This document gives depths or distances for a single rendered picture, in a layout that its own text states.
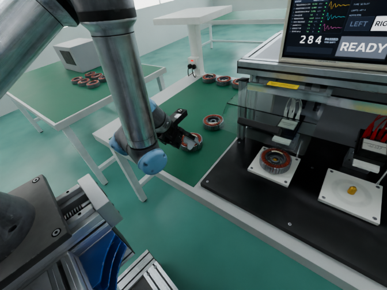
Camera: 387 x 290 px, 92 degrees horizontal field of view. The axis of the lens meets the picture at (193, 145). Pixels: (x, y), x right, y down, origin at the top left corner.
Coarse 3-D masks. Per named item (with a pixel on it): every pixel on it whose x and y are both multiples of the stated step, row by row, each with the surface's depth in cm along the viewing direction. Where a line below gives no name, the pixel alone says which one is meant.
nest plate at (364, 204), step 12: (324, 180) 64; (336, 180) 64; (348, 180) 63; (360, 180) 63; (324, 192) 61; (336, 192) 60; (360, 192) 59; (372, 192) 59; (336, 204) 58; (348, 204) 57; (360, 204) 57; (372, 204) 56; (360, 216) 54; (372, 216) 54
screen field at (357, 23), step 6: (348, 18) 47; (354, 18) 46; (360, 18) 45; (366, 18) 45; (372, 18) 44; (378, 18) 44; (384, 18) 43; (348, 24) 47; (354, 24) 47; (360, 24) 46; (366, 24) 45; (372, 24) 45; (378, 24) 44; (384, 24) 44; (348, 30) 48; (354, 30) 47; (360, 30) 47; (366, 30) 46; (372, 30) 45; (378, 30) 45; (384, 30) 44
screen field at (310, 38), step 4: (300, 36) 55; (304, 36) 54; (308, 36) 53; (312, 36) 53; (316, 36) 52; (320, 36) 52; (300, 40) 55; (304, 40) 55; (308, 40) 54; (312, 40) 53; (316, 40) 53; (320, 40) 52; (316, 44) 53; (320, 44) 53
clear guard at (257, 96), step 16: (256, 80) 65; (272, 80) 64; (288, 80) 62; (240, 96) 58; (256, 96) 57; (272, 96) 56; (288, 96) 55; (304, 96) 53; (320, 96) 52; (224, 112) 56; (240, 112) 54; (256, 112) 51; (272, 112) 50; (288, 112) 49; (304, 112) 48; (320, 112) 47; (224, 128) 56; (240, 128) 53; (288, 128) 47; (304, 128) 45; (272, 144) 48; (288, 144) 46; (304, 144) 45
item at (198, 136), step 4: (192, 132) 93; (196, 136) 91; (200, 136) 91; (200, 140) 88; (184, 144) 87; (196, 144) 87; (200, 144) 88; (184, 148) 88; (192, 148) 87; (196, 148) 87
